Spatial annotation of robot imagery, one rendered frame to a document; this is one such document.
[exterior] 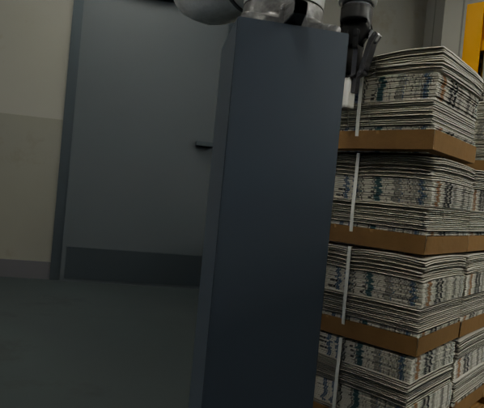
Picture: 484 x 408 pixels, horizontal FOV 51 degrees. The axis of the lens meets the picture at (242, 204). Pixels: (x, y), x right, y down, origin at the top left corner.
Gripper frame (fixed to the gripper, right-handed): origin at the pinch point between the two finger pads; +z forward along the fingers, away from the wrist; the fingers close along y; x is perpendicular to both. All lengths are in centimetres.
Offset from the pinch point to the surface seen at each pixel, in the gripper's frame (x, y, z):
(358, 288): -7.9, -3.1, 46.1
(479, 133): -65, -10, -1
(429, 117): -4.2, -18.0, 5.5
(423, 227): -7.3, -17.9, 29.5
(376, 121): -4.2, -5.6, 5.8
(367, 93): -4.7, -2.3, -0.9
